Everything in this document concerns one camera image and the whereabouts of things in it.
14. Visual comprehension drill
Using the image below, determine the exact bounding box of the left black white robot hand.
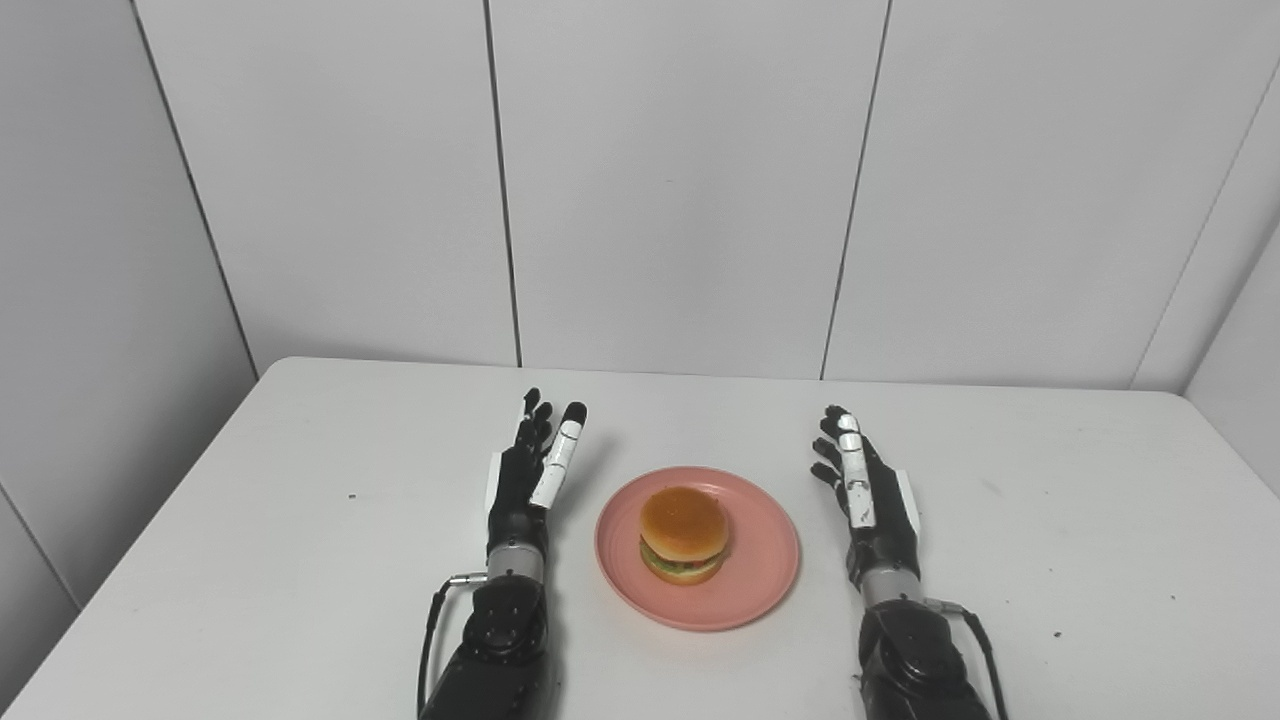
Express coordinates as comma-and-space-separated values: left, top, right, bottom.
485, 388, 589, 557

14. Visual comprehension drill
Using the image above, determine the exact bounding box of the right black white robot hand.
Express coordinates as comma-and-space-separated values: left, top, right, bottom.
811, 405, 922, 588

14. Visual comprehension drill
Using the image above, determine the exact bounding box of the pink round plate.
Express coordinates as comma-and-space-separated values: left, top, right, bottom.
594, 465, 802, 633

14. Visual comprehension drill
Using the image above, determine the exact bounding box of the toy hamburger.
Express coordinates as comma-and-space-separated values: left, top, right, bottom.
640, 486, 731, 586

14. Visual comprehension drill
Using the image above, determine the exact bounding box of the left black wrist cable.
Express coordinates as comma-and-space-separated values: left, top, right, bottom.
416, 573, 489, 720

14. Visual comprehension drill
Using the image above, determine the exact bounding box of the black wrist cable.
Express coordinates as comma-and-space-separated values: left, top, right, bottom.
925, 597, 1011, 720
416, 573, 489, 720

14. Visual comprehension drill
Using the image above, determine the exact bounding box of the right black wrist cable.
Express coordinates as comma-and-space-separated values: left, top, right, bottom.
925, 597, 1011, 720

